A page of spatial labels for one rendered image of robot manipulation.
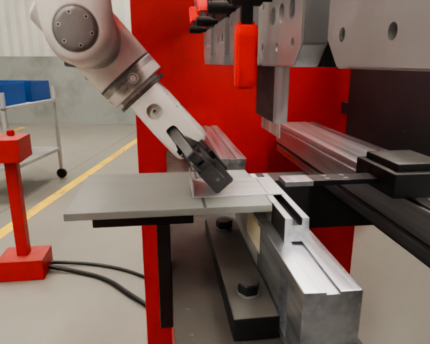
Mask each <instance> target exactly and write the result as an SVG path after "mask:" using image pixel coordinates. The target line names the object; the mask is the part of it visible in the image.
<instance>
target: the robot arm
mask: <svg viewBox="0 0 430 344"><path fill-rule="evenodd" d="M29 16H30V19H31V20H32V21H33V22H34V23H35V24H36V26H37V27H38V28H39V29H40V30H41V31H42V32H43V33H44V36H45V38H46V41H47V42H48V45H49V46H50V48H51V49H52V51H53V52H54V53H55V54H56V56H58V57H59V58H60V59H61V60H62V61H64V62H66V63H68V64H70V65H73V66H75V67H76V68H77V69H78V70H79V71H80V72H81V73H82V74H83V75H84V76H85V77H86V78H87V79H88V81H89V82H90V83H91V84H92V85H93V86H94V87H95V88H96V89H97V90H98V91H99V92H100V93H101V94H102V95H103V96H104V97H105V98H106V99H107V101H108V103H110V104H112V105H113V107H114V108H115V109H116V108H117V107H118V106H119V105H120V104H122V105H123V106H124V108H123V109H122V111H123V112H125V111H126V110H127V109H128V108H129V107H130V108H131V109H132V110H133V111H134V113H135V114H136V115H137V116H138V117H139V119H140V120H141V121H142V122H143V123H144V124H145V125H146V126H147V127H148V128H149V129H150V130H151V131H152V133H153V134H154V135H155V136H156V137H157V138H158V139H159V140H160V141H161V142H162V144H163V145H164V146H165V147H166V148H167V149H168V150H169V151H170V152H171V153H172V154H173V155H174V156H176V157H177V158H178V159H184V158H185V159H187V161H188V162H189V163H190V165H191V166H192V167H193V168H194V169H195V171H196V172H197V173H198V175H199V176H200V177H201V178H202V179H203V180H204V182H205V183H206V184H207V185H208V186H209V187H210V188H211V189H212V190H213V191H214V192H215V193H216V194H218V193H219V192H220V191H222V190H223V189H224V188H225V187H227V186H228V185H229V184H230V183H231V182H232V181H233V178H232V177H231V176H230V174H229V173H228V172H227V166H226V165H225V164H224V162H223V161H222V160H221V159H220V158H219V157H218V156H217V155H216V154H215V153H214V152H213V151H212V149H211V150H210V149H209V147H208V146H207V145H206V144H205V143H204V142H203V141H202V139H203V140H206V134H205V131H204V129H203V128H202V126H201V125H200V124H199V123H198V122H197V121H196V120H195V119H194V118H193V117H192V115H191V114H190V113H189V112H188V111H187V110H186V109H185V108H184V107H183V106H182V105H181V104H180V102H179V101H178V100H177V99H176V98H175V97H174V96H173V95H172V94H171V92H170V91H169V90H168V89H167V88H166V87H165V86H163V85H162V84H161V83H160V82H159V80H160V79H161V78H162V77H163V76H164V75H163V73H161V74H159V75H157V74H156V72H157V71H158V70H159V69H160V68H161V67H160V65H159V64H158V63H157V62H156V61H155V59H154V58H153V57H152V56H151V55H150V54H149V53H148V52H147V51H146V50H145V48H144V47H143V46H142V45H141V43H140V42H139V41H138V40H137V39H136V38H135V37H134V36H133V35H132V34H131V32H130V31H129V30H128V29H127V28H126V26H125V25H124V24H123V23H122V22H121V21H120V19H118V17H116V15H115V14H114V13H113V9H112V4H111V0H35V1H34V2H33V4H32V6H31V9H30V12H29Z"/></svg>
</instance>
